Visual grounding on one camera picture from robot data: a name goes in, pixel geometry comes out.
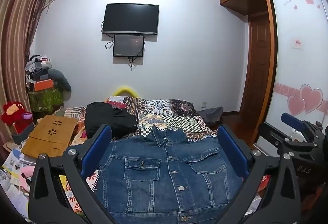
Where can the bamboo lap desk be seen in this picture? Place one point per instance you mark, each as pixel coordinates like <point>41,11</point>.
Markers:
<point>43,142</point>

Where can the blue denim jacket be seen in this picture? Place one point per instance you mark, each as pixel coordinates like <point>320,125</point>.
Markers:
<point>153,188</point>

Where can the red patterned bed sheet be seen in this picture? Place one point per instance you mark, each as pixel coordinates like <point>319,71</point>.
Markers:
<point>74,198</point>

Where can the grey-green cloth bundle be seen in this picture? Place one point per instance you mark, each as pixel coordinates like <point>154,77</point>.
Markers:
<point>60,80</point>

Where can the pink soft item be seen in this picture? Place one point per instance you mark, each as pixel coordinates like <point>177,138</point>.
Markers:
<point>27,175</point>

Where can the patchwork patterned bedspread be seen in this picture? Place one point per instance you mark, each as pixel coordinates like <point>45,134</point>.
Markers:
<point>166,114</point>

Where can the pile of papers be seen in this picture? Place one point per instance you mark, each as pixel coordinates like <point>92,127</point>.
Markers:
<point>12,175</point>

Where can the green patterned cloth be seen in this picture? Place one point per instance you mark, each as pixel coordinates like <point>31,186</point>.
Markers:
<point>46,100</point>

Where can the striped brown curtain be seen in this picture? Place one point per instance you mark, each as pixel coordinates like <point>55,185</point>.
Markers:
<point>18,34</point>

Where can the black jacket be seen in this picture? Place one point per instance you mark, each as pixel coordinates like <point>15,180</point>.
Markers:
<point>102,119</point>

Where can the small black wall monitor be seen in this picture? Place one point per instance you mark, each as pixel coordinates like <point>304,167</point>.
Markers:
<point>128,45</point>

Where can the large black wall television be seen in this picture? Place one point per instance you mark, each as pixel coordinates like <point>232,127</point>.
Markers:
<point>130,18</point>

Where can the red plush toy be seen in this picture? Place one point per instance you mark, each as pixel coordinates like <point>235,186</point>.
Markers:
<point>12,112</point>

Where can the yellow foam tube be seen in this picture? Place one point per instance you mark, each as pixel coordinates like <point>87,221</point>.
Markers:
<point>125,89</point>

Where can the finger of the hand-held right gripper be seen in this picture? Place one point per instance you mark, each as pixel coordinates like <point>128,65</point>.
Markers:
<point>281,137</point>
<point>292,121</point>

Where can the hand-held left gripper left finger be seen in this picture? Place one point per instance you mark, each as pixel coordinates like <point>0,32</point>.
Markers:
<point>96,152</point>

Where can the pile of household clutter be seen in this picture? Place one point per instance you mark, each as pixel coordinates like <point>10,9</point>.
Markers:
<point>37,65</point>

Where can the grey storage box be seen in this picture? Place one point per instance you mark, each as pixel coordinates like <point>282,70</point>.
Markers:
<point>23,134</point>

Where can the orange box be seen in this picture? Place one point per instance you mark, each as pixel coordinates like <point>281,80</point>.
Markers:
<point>43,85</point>

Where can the brown wooden door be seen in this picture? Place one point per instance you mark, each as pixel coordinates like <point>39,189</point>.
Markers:
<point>258,73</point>

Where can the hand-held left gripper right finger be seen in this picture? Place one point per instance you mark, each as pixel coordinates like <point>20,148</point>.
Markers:
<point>234,152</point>

